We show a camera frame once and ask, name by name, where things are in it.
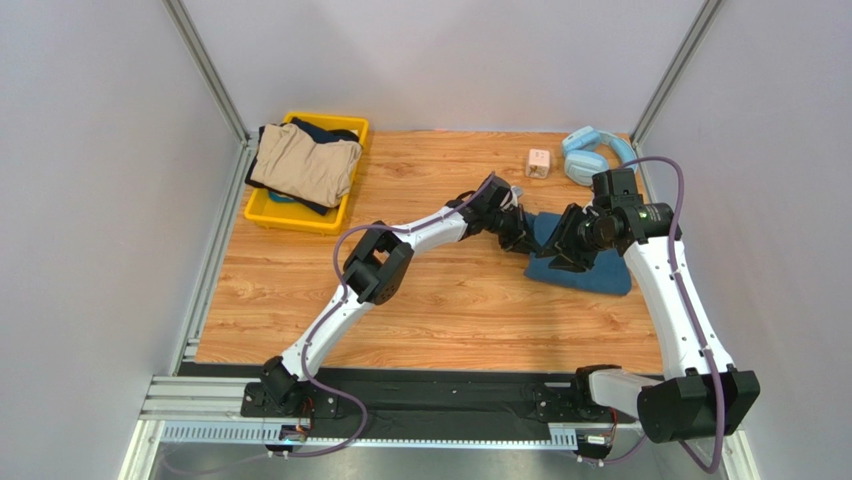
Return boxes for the yellow plastic bin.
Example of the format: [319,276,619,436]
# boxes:
[243,111,370,235]

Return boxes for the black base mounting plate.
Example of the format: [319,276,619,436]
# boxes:
[178,363,634,441]

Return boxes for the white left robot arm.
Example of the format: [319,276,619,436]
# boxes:
[260,174,540,415]

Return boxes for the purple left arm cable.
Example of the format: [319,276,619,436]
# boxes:
[266,172,498,459]

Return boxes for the blue t-shirt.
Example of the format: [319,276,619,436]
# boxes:
[524,212,632,296]

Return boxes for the aluminium right corner post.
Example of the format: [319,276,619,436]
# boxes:
[630,0,726,149]

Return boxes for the beige folded t-shirt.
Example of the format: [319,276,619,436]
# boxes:
[250,123,364,209]

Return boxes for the pink power adapter cube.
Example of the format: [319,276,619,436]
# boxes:
[525,149,552,179]

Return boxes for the black folded t-shirt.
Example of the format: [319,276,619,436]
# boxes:
[244,117,361,217]

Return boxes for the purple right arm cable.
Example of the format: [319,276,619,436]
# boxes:
[578,155,727,475]

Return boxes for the aluminium corner post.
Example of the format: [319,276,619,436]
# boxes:
[630,0,726,149]
[162,0,250,145]

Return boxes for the light blue headphones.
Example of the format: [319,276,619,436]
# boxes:
[561,126,638,186]

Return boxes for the aluminium front frame rail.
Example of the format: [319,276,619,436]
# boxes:
[141,369,640,449]

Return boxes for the aluminium left corner post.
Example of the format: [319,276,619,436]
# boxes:
[162,0,250,145]

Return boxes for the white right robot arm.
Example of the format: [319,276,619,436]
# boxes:
[536,168,761,443]

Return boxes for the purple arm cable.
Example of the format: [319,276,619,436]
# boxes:
[578,155,727,475]
[266,172,498,459]

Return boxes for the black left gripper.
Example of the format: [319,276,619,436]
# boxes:
[485,203,540,254]

